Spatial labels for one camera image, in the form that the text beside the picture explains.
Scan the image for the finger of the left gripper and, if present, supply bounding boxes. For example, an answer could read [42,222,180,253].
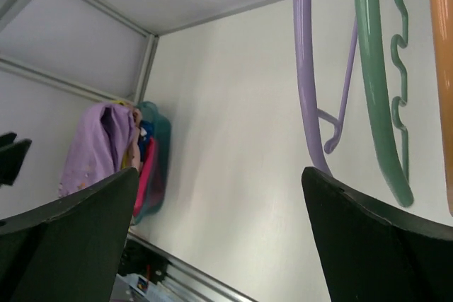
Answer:
[0,132,32,186]

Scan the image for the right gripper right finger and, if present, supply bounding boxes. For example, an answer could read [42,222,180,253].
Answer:
[302,167,452,301]

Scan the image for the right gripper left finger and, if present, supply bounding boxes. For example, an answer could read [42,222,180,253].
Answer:
[1,168,139,301]

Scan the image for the purple trousers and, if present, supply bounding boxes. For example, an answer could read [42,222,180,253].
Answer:
[58,103,135,197]

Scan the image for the yellow trousers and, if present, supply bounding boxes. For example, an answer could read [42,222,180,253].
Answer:
[113,100,128,170]

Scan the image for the green clothes hanger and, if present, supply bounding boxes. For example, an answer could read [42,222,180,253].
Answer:
[355,0,414,207]

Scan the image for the purple clothes hanger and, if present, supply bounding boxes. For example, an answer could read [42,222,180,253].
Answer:
[292,0,358,175]

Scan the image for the orange clothes hanger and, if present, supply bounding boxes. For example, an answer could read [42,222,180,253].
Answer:
[430,0,452,211]

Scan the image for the magenta cloth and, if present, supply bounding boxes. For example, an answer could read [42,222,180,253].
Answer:
[133,137,159,217]

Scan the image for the pink cloth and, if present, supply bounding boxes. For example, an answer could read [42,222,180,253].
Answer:
[129,108,142,171]

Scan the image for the blue white patterned cloth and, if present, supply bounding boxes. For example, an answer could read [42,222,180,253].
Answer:
[137,120,154,163]

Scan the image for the slotted cable duct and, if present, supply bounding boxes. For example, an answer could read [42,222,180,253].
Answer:
[111,273,171,302]

